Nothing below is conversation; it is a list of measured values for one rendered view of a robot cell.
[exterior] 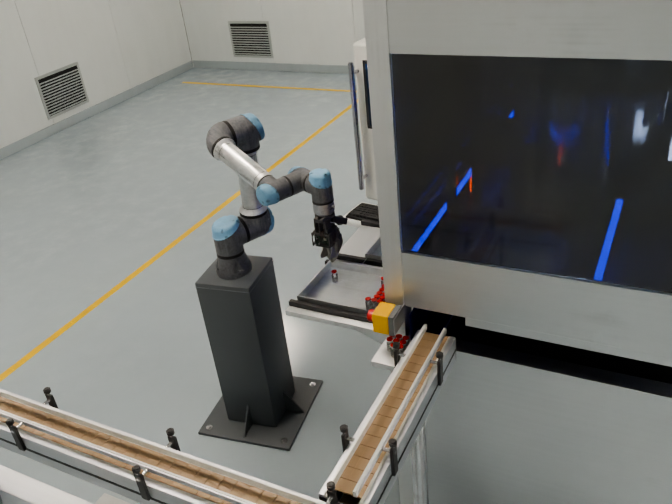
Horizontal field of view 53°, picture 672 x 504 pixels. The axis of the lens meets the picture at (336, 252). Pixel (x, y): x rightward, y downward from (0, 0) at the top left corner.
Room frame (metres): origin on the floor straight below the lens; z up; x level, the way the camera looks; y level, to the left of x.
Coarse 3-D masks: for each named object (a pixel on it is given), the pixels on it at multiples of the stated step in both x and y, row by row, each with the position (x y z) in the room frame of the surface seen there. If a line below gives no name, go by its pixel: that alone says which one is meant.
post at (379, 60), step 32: (384, 0) 1.72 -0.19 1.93; (384, 32) 1.72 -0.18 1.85; (384, 64) 1.72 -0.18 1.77; (384, 96) 1.73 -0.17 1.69; (384, 128) 1.73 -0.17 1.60; (384, 160) 1.73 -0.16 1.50; (384, 192) 1.74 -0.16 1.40; (384, 224) 1.74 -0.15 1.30; (384, 256) 1.74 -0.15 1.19; (384, 288) 1.75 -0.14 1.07
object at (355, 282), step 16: (320, 272) 2.14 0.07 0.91; (352, 272) 2.16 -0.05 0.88; (368, 272) 2.13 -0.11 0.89; (304, 288) 2.03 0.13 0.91; (320, 288) 2.07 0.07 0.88; (336, 288) 2.06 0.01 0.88; (352, 288) 2.05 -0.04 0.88; (368, 288) 2.03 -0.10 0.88; (320, 304) 1.94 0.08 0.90; (336, 304) 1.91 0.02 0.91; (352, 304) 1.95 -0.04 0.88
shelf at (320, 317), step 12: (360, 228) 2.50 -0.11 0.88; (372, 228) 2.49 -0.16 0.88; (348, 240) 2.41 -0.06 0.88; (360, 240) 2.40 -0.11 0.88; (372, 240) 2.39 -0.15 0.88; (348, 252) 2.31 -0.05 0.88; (360, 252) 2.30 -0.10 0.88; (288, 312) 1.95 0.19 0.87; (300, 312) 1.94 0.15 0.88; (312, 312) 1.93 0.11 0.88; (336, 324) 1.86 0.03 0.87; (348, 324) 1.84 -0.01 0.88; (360, 324) 1.83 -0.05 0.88; (372, 324) 1.82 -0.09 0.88; (384, 336) 1.77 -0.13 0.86; (408, 336) 1.73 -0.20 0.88
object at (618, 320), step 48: (432, 0) 1.66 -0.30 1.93; (480, 0) 1.60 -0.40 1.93; (528, 0) 1.55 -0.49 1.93; (576, 0) 1.50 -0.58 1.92; (624, 0) 1.45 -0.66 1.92; (432, 48) 1.66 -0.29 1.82; (480, 48) 1.60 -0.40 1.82; (528, 48) 1.54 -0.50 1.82; (576, 48) 1.49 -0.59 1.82; (624, 48) 1.44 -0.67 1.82; (432, 288) 1.67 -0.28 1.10; (480, 288) 1.60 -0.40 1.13; (528, 288) 1.53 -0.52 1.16; (576, 288) 1.47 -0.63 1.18; (624, 288) 1.41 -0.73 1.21; (528, 336) 1.53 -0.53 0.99; (576, 336) 1.46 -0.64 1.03; (624, 336) 1.40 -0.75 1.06
